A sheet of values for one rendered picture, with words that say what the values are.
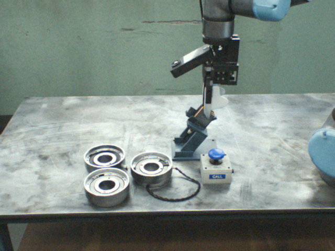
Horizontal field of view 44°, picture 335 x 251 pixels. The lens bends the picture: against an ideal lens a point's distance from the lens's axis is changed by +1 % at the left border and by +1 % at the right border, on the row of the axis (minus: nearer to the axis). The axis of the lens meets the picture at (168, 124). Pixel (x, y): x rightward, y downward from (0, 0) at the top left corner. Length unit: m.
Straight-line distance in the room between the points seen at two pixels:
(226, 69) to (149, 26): 1.58
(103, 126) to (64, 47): 1.43
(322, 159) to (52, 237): 0.79
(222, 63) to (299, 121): 0.43
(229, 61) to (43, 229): 0.74
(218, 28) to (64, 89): 1.91
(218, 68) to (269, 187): 0.32
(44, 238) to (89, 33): 1.57
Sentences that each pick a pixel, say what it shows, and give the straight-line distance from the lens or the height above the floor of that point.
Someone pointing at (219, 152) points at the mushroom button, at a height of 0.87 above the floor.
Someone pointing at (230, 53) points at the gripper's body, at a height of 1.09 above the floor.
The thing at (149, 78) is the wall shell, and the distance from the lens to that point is 2.66.
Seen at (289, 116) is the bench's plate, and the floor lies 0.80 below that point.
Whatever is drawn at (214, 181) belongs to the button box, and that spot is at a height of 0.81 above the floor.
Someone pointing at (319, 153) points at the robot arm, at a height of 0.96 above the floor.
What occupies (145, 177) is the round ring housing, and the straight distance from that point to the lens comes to 0.99.
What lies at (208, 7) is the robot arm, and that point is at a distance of 0.96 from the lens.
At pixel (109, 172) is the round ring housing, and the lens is 1.02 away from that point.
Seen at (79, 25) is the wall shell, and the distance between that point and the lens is 2.59.
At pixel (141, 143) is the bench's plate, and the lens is 1.18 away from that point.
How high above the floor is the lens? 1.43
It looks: 30 degrees down
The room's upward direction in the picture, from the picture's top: straight up
